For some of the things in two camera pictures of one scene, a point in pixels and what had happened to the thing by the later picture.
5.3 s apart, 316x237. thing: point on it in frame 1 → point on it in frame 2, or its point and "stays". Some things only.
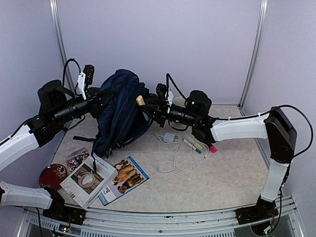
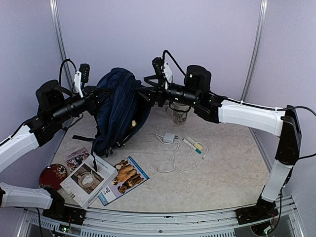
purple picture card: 76,158 stays
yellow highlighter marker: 198,146 stays
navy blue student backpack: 120,119 stays
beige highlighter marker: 140,100 → 134,123
